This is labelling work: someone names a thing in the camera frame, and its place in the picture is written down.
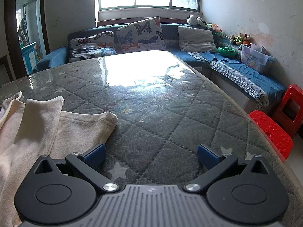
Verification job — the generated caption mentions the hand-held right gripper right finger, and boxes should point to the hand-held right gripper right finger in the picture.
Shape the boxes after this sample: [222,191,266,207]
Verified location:
[184,143,270,193]

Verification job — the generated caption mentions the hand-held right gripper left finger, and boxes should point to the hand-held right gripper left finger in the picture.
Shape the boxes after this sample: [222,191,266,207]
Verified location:
[35,143,120,193]

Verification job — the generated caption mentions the cream long-sleeved garment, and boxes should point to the cream long-sleeved garment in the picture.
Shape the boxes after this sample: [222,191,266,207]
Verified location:
[0,92,118,227]

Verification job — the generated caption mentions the red plastic stool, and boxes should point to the red plastic stool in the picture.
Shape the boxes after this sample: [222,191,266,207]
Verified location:
[248,110,294,163]
[271,84,303,139]

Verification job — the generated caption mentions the blue sofa blanket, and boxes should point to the blue sofa blanket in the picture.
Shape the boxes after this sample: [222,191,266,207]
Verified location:
[187,51,288,109]

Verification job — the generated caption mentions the green plastic bowl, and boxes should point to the green plastic bowl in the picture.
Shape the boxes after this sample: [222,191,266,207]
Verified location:
[218,47,237,58]

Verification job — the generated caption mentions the clear plastic storage box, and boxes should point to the clear plastic storage box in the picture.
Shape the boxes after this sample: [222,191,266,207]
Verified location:
[240,44,273,74]

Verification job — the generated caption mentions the small butterfly print pillow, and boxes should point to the small butterfly print pillow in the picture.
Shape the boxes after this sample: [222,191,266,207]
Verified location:
[69,31,116,52]

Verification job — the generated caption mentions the plain grey pillow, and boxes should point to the plain grey pillow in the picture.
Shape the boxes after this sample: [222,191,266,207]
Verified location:
[177,26,219,53]

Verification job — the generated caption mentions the light blue cabinet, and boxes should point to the light blue cabinet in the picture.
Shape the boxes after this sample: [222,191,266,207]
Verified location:
[20,42,41,75]

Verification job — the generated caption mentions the brown bear plush toy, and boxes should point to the brown bear plush toy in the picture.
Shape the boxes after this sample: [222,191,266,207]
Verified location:
[230,33,252,46]

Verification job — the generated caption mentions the large butterfly print pillow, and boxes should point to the large butterfly print pillow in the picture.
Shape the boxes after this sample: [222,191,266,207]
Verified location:
[116,16,167,54]

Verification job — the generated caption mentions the colourful plush toy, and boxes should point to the colourful plush toy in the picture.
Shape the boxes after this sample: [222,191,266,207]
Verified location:
[205,23,223,33]

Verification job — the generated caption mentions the dark wooden chair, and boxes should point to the dark wooden chair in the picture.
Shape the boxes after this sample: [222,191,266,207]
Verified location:
[0,55,13,86]

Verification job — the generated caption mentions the blue corner sofa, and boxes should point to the blue corner sofa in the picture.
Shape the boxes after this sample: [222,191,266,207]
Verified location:
[33,22,288,116]

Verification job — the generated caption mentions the panda plush toy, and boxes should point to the panda plush toy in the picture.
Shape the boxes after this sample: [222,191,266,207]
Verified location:
[187,15,207,27]

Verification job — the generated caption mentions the dark wooden door frame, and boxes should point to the dark wooden door frame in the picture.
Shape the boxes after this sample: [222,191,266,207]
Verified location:
[3,0,50,76]

